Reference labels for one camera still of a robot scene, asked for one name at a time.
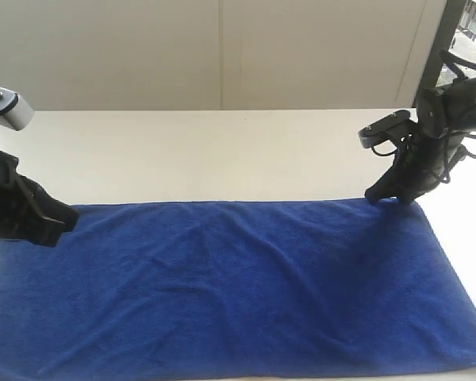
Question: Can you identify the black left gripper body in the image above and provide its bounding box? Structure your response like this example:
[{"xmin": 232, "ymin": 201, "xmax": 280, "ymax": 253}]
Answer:
[{"xmin": 0, "ymin": 151, "xmax": 36, "ymax": 241}]

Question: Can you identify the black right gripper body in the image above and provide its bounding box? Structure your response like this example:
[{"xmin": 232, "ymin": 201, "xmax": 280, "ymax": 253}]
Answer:
[{"xmin": 399, "ymin": 133, "xmax": 465, "ymax": 190}]

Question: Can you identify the blue microfiber towel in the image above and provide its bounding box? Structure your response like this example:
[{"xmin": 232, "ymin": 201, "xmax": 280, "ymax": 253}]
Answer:
[{"xmin": 0, "ymin": 198, "xmax": 476, "ymax": 380}]

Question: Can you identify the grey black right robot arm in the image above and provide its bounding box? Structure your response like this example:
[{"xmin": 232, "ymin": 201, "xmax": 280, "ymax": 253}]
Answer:
[{"xmin": 359, "ymin": 50, "xmax": 476, "ymax": 205}]

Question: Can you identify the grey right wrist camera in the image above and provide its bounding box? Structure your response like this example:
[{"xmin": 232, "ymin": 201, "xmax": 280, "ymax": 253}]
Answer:
[{"xmin": 358, "ymin": 110, "xmax": 413, "ymax": 148}]

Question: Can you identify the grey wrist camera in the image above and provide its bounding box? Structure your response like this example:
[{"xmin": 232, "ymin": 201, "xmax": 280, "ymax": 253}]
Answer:
[
  {"xmin": 0, "ymin": 87, "xmax": 35, "ymax": 131},
  {"xmin": 358, "ymin": 110, "xmax": 413, "ymax": 148}
]

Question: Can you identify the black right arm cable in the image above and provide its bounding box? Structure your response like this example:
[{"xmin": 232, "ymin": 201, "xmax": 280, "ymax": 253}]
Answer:
[{"xmin": 370, "ymin": 101, "xmax": 476, "ymax": 186}]

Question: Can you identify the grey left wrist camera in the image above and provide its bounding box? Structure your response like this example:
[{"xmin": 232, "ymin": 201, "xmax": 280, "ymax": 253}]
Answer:
[{"xmin": 0, "ymin": 87, "xmax": 35, "ymax": 131}]

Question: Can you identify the dark window frame post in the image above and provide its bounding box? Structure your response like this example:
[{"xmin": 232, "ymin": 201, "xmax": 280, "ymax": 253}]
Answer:
[{"xmin": 418, "ymin": 0, "xmax": 466, "ymax": 90}]

